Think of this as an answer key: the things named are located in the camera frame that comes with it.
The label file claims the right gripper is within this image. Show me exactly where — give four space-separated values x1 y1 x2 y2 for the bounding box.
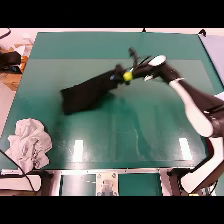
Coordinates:
111 64 135 87

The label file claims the black garment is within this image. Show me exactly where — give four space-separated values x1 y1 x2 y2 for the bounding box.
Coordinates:
59 67 125 116

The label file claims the red garment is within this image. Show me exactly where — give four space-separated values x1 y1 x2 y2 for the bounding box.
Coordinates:
204 137 216 164

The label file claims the pale grey garment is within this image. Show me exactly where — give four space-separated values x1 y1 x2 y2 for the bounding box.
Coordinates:
4 117 54 175

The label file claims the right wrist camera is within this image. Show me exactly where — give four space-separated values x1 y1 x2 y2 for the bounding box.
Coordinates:
127 46 142 69

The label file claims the silver frame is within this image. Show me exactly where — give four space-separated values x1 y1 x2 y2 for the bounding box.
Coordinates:
0 167 224 197

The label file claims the black cable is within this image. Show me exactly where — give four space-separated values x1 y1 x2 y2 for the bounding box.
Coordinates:
0 149 38 194

